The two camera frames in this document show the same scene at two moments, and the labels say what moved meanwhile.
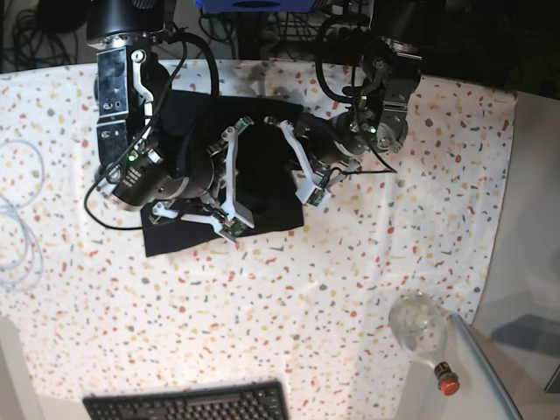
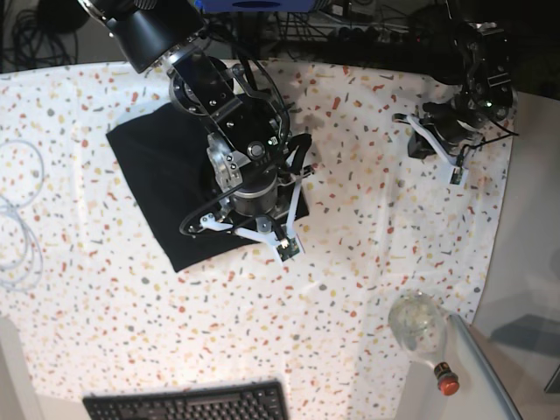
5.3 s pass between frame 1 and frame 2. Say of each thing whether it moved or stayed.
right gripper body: moved
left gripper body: moved
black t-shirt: moved
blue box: stayed
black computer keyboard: stayed
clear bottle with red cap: stayed
